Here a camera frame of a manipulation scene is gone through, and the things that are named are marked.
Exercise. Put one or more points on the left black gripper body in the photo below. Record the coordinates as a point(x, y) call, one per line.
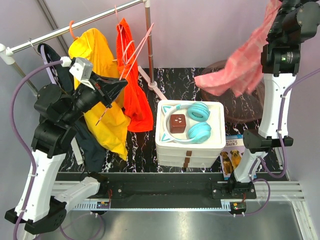
point(85, 98)

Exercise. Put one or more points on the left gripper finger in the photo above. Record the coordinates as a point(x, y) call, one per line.
point(109, 91)
point(107, 81)

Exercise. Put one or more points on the orange shorts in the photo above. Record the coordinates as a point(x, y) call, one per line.
point(135, 102)

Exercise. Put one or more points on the yellow shorts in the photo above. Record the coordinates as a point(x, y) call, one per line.
point(108, 125)

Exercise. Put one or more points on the orange plastic hanger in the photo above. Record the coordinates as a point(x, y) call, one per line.
point(71, 30)

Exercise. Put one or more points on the pink shorts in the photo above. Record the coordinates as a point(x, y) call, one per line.
point(243, 70)

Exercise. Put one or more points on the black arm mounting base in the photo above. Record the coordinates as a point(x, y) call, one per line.
point(162, 192)

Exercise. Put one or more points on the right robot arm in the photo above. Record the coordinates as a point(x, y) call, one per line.
point(296, 22)

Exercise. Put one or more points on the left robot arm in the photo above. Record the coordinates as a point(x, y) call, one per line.
point(39, 210)

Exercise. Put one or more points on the navy blue shorts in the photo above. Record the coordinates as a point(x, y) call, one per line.
point(94, 154)

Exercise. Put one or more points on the brown cube charger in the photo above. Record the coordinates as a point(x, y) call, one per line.
point(177, 123)

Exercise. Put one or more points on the metal clothes rack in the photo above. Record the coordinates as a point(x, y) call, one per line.
point(6, 53)

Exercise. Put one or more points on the white stacked storage box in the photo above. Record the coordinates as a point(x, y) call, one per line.
point(194, 155)

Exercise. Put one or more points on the teal cat-ear headphones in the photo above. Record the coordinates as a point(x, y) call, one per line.
point(197, 112)

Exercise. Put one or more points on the dog picture book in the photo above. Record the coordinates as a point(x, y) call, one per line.
point(231, 155)

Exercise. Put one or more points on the brown translucent basket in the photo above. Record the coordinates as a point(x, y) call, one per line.
point(239, 110)

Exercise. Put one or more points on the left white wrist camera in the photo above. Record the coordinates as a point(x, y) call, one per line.
point(80, 68)

